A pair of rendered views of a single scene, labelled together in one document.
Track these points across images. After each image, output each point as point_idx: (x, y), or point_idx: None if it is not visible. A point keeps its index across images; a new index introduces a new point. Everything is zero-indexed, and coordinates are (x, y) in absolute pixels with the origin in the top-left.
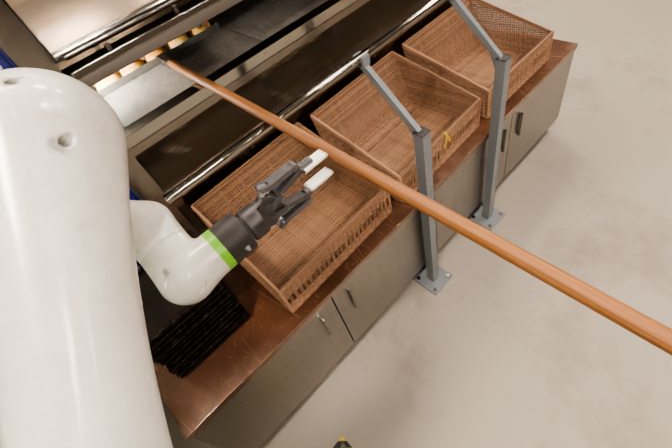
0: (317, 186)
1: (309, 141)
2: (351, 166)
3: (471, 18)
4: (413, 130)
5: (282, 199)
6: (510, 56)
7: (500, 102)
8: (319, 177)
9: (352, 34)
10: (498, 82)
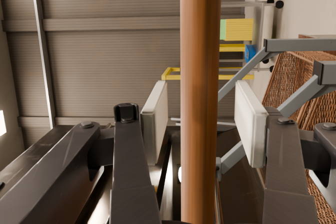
0: (256, 102)
1: (184, 179)
2: None
3: (227, 82)
4: (316, 85)
5: None
6: (264, 39)
7: (321, 40)
8: (241, 113)
9: (244, 221)
10: (294, 45)
